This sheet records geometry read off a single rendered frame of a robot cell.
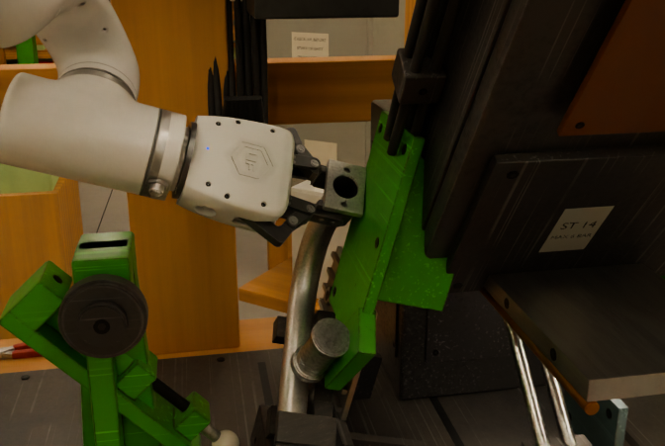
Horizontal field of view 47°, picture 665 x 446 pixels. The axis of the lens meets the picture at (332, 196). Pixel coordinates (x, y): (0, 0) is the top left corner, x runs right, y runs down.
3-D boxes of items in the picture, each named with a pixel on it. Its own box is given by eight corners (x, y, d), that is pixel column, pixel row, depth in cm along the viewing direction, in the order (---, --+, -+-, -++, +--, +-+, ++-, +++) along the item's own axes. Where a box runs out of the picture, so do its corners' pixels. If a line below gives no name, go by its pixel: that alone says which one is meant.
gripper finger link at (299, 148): (295, 165, 76) (357, 181, 78) (298, 138, 77) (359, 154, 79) (285, 180, 78) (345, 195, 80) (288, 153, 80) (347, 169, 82)
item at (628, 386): (778, 395, 59) (785, 360, 58) (583, 416, 56) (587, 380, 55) (550, 224, 95) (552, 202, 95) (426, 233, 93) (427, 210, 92)
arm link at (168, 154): (148, 173, 67) (182, 181, 68) (165, 91, 71) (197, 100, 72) (134, 214, 74) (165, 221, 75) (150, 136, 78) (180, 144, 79)
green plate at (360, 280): (431, 365, 73) (499, 155, 68) (349, 352, 71) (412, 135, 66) (399, 311, 84) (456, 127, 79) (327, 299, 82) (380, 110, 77)
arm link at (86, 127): (147, 144, 79) (134, 213, 73) (13, 111, 75) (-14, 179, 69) (165, 84, 73) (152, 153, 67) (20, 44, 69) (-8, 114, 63)
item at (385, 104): (626, 379, 99) (661, 119, 88) (397, 403, 93) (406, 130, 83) (560, 315, 116) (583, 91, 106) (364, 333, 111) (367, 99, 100)
